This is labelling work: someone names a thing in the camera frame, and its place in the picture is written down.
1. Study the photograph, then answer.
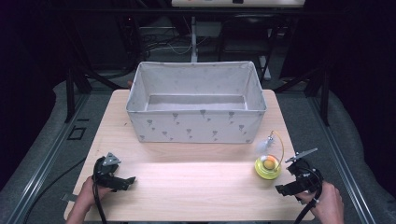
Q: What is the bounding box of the white desk top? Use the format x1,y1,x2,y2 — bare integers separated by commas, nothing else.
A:
171,0,306,8

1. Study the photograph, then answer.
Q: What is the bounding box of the grey tape piece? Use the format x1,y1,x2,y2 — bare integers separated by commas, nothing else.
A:
60,192,78,203

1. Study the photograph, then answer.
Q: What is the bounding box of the metal floor rail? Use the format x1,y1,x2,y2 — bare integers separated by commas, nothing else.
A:
5,92,92,224
307,96,378,224

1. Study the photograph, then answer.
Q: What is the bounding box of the black tape square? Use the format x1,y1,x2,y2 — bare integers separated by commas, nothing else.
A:
66,125,87,141

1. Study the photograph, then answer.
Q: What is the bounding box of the person's left hand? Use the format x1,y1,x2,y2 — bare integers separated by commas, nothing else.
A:
81,175,114,208

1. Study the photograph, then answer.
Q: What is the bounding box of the white desk leg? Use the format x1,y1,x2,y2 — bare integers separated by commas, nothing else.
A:
190,16,199,63

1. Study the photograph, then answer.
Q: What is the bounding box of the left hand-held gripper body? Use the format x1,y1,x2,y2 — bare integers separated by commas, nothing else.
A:
92,151,125,191

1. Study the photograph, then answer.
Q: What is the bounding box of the black metal stand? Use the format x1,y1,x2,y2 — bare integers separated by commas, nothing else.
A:
273,60,332,127
64,65,125,124

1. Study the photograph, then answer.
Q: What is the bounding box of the yellow ball toy with feather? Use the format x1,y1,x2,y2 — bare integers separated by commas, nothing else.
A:
254,130,286,181

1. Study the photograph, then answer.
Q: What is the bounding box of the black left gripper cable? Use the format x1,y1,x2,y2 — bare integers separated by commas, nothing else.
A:
92,181,108,224

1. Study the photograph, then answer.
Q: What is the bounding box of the black floor cable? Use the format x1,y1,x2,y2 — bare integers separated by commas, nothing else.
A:
22,158,87,224

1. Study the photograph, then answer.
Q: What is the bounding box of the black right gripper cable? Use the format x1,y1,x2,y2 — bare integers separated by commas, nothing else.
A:
293,175,323,224

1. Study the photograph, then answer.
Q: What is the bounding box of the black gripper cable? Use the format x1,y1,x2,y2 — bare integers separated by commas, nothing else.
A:
293,175,323,224
92,181,108,224

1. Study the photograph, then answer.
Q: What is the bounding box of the person's right hand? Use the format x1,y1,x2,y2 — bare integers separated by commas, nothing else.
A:
294,181,346,224

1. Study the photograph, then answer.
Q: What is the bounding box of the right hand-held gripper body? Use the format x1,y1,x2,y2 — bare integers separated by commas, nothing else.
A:
285,147,324,194

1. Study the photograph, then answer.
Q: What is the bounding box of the white patterned fabric storage box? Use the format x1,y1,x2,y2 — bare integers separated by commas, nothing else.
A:
125,61,268,145

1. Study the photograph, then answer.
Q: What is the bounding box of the tangle of floor cables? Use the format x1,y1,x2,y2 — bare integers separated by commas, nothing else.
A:
139,27,209,58

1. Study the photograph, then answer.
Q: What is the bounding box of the black chair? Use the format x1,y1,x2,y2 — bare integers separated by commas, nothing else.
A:
217,13,283,63

